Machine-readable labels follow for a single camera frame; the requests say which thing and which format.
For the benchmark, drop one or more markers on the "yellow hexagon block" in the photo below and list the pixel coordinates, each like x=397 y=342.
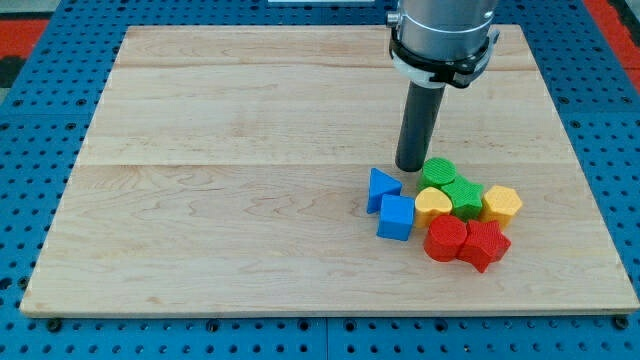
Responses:
x=500 y=204

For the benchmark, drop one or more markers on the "blue triangle block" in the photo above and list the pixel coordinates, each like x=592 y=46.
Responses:
x=380 y=184

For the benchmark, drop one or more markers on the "blue cube block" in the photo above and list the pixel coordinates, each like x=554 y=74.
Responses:
x=396 y=217

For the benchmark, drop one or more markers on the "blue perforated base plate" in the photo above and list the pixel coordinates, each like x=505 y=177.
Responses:
x=48 y=109

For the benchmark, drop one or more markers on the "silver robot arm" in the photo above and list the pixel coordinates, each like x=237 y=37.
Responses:
x=439 y=42

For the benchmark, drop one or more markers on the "wooden board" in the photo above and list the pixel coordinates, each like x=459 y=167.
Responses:
x=225 y=174

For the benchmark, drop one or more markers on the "red cylinder block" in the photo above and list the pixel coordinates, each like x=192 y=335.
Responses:
x=445 y=236

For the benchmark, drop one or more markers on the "red star block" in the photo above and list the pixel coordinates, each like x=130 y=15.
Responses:
x=485 y=244

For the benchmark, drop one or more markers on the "yellow heart block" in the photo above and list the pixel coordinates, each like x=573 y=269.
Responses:
x=429 y=204

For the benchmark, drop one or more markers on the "green cylinder block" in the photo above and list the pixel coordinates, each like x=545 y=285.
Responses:
x=436 y=172

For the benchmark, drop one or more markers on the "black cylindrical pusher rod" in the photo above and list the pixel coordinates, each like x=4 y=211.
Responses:
x=419 y=118

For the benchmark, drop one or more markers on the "green star block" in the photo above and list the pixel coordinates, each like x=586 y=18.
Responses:
x=466 y=198

